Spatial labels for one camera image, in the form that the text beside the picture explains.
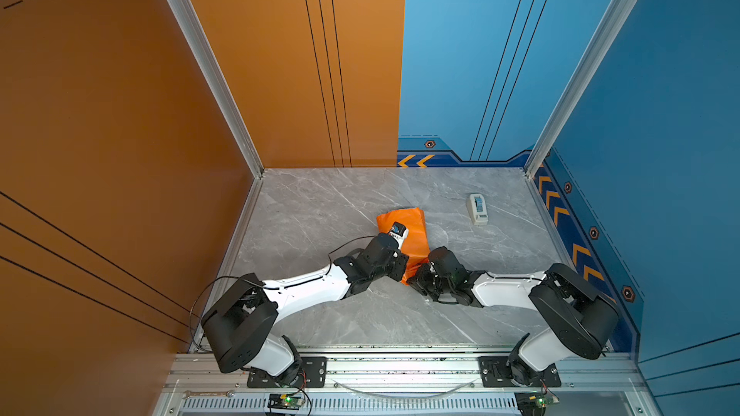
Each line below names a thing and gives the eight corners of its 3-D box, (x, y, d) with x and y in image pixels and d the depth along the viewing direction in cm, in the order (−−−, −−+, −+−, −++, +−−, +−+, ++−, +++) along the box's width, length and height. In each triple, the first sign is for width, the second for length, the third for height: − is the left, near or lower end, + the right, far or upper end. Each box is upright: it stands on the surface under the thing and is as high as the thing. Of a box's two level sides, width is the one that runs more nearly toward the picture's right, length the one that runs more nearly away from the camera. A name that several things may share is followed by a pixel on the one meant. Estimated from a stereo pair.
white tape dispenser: (472, 225, 105) (475, 217, 101) (466, 202, 112) (469, 194, 108) (486, 225, 105) (490, 217, 101) (479, 202, 112) (483, 194, 108)
